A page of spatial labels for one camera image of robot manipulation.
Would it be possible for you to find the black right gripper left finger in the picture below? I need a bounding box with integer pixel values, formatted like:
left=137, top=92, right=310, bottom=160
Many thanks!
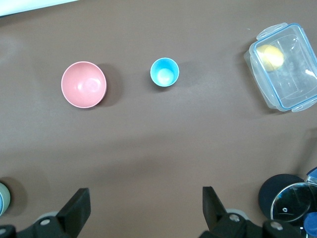
left=36, top=187, right=91, bottom=238

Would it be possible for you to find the green bowl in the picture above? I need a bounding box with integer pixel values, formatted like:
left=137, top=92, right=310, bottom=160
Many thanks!
left=0, top=182, right=12, bottom=216

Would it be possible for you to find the clear plastic food container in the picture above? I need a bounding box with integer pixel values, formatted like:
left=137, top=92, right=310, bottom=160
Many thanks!
left=243, top=22, right=317, bottom=113

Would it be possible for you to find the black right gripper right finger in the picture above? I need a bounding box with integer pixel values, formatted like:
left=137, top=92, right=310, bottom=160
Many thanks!
left=200, top=186, right=263, bottom=238

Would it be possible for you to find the glass lid with blue knob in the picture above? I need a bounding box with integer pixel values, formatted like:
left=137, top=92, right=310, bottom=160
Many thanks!
left=270, top=182, right=317, bottom=238

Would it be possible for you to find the pink bowl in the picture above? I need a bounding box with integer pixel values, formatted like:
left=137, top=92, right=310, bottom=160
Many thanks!
left=60, top=61, right=107, bottom=109

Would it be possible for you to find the brown tablecloth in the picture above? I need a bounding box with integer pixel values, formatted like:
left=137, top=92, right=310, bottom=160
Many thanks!
left=0, top=0, right=317, bottom=238

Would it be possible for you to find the yellow lemon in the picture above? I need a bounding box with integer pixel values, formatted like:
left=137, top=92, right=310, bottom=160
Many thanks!
left=256, top=44, right=285, bottom=72

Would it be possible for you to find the black saucepan with blue handle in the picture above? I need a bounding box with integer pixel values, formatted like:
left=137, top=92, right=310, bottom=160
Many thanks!
left=258, top=167, right=317, bottom=221

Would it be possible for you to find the blue cup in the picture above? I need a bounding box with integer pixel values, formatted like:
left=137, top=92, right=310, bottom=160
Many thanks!
left=150, top=57, right=180, bottom=88

